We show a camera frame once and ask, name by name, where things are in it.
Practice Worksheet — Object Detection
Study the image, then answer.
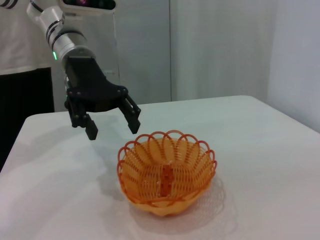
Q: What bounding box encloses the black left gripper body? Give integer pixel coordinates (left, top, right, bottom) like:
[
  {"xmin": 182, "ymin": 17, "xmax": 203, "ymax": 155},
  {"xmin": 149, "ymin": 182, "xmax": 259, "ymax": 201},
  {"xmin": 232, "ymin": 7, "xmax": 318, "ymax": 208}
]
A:
[{"xmin": 61, "ymin": 56, "xmax": 129, "ymax": 113}]

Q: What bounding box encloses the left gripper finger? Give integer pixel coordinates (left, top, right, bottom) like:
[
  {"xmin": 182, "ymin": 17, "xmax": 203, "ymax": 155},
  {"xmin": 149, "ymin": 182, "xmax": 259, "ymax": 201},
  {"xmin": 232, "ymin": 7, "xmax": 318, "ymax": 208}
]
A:
[
  {"xmin": 117, "ymin": 93, "xmax": 142, "ymax": 135},
  {"xmin": 64, "ymin": 96, "xmax": 99, "ymax": 141}
]

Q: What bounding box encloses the orange woven plastic basket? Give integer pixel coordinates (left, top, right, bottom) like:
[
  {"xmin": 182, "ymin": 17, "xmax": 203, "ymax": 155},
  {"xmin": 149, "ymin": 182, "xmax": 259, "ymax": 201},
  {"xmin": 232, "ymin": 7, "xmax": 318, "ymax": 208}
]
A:
[{"xmin": 116, "ymin": 129, "xmax": 218, "ymax": 218}]

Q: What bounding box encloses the white and black robot torso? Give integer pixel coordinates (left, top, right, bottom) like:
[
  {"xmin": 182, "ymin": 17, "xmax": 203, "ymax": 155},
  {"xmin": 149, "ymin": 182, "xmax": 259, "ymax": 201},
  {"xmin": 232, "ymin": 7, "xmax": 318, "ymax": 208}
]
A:
[{"xmin": 0, "ymin": 0, "xmax": 55, "ymax": 174}]

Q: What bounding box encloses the white robot head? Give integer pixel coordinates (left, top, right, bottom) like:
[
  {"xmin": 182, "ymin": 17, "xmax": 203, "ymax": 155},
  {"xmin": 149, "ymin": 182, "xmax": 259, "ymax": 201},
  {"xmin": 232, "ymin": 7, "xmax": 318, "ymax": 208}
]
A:
[{"xmin": 58, "ymin": 0, "xmax": 118, "ymax": 17}]

